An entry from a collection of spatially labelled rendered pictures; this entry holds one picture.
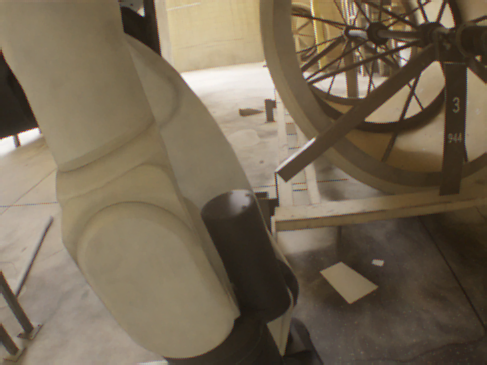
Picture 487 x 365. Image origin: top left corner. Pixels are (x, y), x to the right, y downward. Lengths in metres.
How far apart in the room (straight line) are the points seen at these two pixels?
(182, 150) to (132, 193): 0.20
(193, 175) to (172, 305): 0.22
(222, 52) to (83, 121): 11.78
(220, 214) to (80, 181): 0.09
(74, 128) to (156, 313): 0.10
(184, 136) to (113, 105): 0.19
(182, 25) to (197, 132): 11.85
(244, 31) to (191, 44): 1.82
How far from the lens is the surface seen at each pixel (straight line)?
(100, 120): 0.17
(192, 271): 0.17
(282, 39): 1.57
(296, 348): 0.93
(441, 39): 1.57
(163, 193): 0.16
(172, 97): 0.33
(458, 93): 1.60
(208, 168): 0.38
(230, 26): 11.89
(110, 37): 0.18
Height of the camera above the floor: 0.93
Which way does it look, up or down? 23 degrees down
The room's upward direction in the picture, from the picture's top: 8 degrees counter-clockwise
